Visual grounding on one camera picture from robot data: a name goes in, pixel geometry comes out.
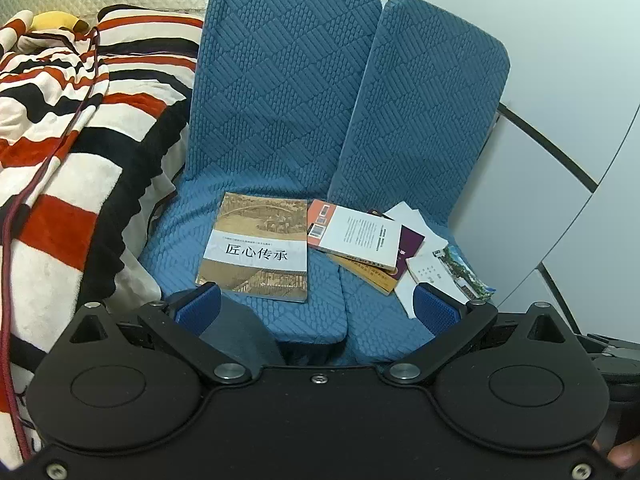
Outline white and orange book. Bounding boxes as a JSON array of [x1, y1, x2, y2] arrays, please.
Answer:
[[306, 199, 403, 271]]

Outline purple and gold book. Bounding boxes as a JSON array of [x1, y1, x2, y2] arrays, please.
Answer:
[[367, 210, 426, 278]]

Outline person's right hand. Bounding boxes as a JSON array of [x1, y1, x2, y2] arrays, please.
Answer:
[[592, 435, 640, 471]]

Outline brown painting-cover book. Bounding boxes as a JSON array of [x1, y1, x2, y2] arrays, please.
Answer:
[[195, 191, 309, 304]]

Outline dark red cable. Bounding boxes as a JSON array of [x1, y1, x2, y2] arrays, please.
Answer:
[[0, 12, 103, 466]]

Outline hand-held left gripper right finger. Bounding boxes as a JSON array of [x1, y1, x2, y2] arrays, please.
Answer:
[[382, 282, 576, 386]]

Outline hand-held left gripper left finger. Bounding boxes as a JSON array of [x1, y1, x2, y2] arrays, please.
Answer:
[[65, 282, 246, 386]]

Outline white paper sheet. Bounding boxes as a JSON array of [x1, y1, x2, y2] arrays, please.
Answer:
[[382, 201, 436, 235], [394, 230, 451, 321]]

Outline striped fleece blanket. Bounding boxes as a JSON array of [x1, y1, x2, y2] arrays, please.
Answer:
[[0, 5, 206, 471]]

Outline yellow paperback book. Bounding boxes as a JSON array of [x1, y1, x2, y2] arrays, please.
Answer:
[[327, 252, 401, 297]]

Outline yellow plush toy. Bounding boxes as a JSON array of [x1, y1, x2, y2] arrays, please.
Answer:
[[30, 11, 90, 33]]

